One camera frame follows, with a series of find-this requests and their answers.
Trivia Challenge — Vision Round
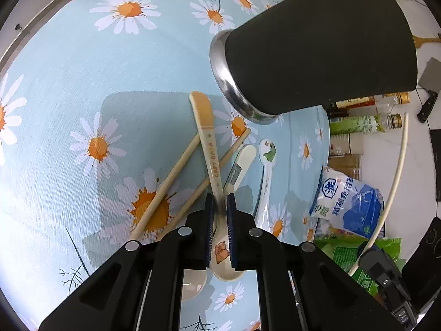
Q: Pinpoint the white-lidded jar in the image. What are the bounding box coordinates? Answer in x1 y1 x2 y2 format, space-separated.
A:
329 134 364 156

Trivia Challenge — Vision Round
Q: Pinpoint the bundle of beige chopsticks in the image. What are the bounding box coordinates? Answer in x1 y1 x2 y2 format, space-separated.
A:
129 127 252 244

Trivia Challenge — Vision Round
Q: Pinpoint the black-handled cleaver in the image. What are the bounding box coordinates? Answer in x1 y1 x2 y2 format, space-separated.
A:
417 57 441 124

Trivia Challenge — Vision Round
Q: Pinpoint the blue daisy-print tablecloth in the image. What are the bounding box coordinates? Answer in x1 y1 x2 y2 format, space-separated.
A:
0 0 331 331

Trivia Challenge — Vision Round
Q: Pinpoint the wooden spatula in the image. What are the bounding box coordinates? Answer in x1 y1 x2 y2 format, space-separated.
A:
412 34 441 49

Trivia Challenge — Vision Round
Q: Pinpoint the black cylindrical utensil holder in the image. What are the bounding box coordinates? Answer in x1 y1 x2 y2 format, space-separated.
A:
209 0 418 125

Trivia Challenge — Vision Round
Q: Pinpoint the dark bottle with beige label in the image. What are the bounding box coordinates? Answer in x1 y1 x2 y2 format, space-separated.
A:
324 91 411 110

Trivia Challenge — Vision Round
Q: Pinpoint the beige spoon with brown print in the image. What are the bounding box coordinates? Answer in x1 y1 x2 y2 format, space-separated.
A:
189 90 246 281

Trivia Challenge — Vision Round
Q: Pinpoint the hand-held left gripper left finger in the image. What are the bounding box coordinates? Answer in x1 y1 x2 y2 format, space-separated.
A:
38 193 216 331

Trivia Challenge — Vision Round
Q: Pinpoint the clear jar with brown contents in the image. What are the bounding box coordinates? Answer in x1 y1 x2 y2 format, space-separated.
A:
327 155 363 180

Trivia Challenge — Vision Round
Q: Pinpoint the white cable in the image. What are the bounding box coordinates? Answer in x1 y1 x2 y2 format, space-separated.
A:
348 111 410 276

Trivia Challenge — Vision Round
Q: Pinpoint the blue and white salt bag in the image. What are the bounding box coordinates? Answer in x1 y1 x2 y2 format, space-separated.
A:
309 166 384 240

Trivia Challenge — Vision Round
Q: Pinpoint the oil bottle with green label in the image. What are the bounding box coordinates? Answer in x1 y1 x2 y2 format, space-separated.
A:
329 113 403 135

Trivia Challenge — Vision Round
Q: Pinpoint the white spoon with green print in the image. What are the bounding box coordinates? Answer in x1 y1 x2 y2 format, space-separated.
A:
253 138 279 231

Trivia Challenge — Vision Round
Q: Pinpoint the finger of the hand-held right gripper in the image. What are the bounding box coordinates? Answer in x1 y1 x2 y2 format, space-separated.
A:
360 246 402 294

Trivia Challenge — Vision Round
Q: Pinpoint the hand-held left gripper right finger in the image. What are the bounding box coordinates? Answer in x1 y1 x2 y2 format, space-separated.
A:
225 193 418 331

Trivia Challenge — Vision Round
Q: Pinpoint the green sugar bag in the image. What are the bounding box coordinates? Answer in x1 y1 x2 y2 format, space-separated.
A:
315 236 404 297

